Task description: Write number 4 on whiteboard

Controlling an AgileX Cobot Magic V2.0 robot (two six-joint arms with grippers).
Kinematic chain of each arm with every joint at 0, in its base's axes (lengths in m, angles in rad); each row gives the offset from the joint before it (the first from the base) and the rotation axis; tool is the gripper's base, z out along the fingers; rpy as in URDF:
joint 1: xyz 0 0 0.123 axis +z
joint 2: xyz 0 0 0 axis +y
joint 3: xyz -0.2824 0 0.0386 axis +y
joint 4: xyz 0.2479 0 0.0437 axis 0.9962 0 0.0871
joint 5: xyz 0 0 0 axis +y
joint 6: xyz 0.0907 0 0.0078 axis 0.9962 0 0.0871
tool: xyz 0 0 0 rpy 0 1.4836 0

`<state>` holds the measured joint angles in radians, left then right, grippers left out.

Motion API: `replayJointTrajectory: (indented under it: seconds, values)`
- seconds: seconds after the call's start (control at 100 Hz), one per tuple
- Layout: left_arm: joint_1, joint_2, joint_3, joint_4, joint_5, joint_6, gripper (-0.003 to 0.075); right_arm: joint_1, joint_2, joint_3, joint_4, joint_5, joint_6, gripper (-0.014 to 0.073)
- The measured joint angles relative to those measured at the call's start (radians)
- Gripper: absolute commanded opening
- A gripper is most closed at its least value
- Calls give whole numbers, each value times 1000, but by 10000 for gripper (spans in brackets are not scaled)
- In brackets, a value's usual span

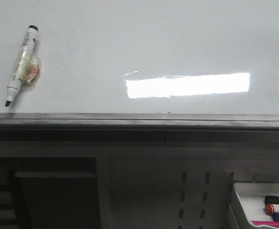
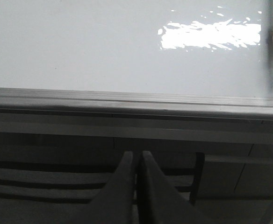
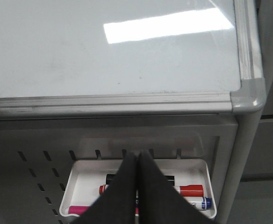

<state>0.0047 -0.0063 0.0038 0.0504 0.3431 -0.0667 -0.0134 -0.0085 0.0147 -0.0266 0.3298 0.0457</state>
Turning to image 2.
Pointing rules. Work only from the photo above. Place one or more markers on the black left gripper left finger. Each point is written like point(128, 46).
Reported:
point(113, 204)

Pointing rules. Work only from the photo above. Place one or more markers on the white whiteboard with aluminium frame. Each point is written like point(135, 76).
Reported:
point(199, 70)

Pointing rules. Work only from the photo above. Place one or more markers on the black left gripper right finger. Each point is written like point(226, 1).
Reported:
point(158, 201)

